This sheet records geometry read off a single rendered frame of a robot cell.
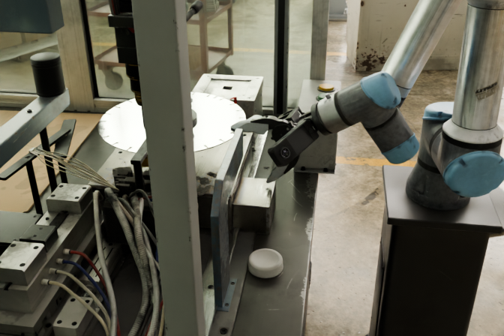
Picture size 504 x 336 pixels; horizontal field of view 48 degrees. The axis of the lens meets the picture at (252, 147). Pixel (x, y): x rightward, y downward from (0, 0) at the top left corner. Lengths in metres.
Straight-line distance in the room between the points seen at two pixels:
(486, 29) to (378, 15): 3.21
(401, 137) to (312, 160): 0.36
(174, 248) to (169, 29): 0.24
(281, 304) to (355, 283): 1.23
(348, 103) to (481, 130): 0.26
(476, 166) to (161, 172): 0.76
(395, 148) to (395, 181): 0.32
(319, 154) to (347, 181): 1.47
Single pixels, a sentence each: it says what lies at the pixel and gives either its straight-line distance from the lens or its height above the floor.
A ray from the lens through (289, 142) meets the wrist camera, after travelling 1.14.
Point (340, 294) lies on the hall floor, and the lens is 2.24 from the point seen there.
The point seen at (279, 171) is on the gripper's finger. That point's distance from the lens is 1.24.
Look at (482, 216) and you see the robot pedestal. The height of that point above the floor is 0.75.
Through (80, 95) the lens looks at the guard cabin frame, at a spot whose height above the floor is 0.80.
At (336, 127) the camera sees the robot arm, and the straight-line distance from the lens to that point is 1.15.
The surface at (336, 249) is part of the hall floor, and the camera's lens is 2.45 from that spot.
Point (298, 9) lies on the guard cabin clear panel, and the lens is 1.64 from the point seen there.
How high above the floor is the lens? 1.49
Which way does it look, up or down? 28 degrees down
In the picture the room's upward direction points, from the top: straight up
